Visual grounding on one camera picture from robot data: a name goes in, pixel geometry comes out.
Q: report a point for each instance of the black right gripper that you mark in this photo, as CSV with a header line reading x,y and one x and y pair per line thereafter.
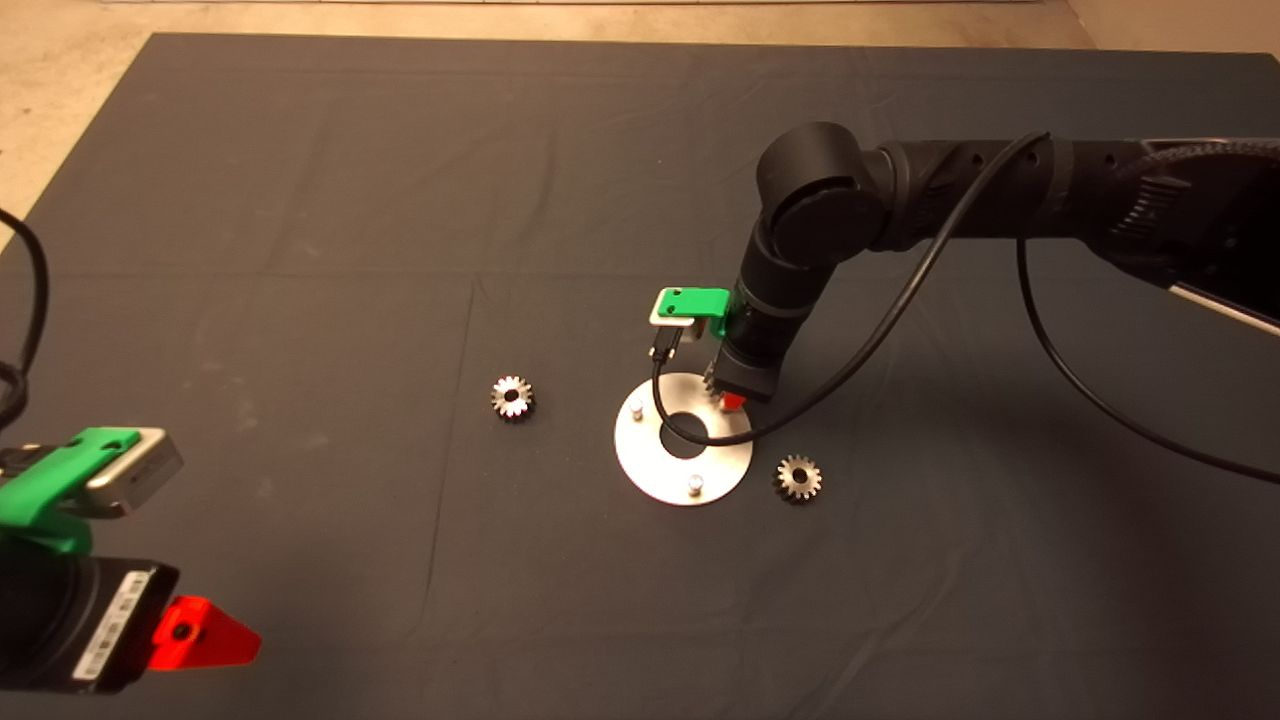
x,y
755,355

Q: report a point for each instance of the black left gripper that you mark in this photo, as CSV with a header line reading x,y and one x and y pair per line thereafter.
x,y
110,625

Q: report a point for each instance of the small steel planetary gear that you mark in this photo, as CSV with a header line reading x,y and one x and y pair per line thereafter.
x,y
523,406
809,486
712,382

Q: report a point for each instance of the white round pegged plate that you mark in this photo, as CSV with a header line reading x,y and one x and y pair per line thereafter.
x,y
650,470

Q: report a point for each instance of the dark grey table cloth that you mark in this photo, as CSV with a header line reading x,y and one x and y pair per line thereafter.
x,y
400,200

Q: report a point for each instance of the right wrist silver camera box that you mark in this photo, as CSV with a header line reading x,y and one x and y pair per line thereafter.
x,y
672,318

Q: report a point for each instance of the right wrist green camera mount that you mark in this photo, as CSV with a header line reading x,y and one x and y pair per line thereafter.
x,y
700,302

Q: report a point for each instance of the wrist green camera mount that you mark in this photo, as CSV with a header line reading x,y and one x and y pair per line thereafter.
x,y
50,485
700,302

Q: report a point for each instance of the left wrist green camera mount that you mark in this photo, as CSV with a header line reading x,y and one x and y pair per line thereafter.
x,y
50,485

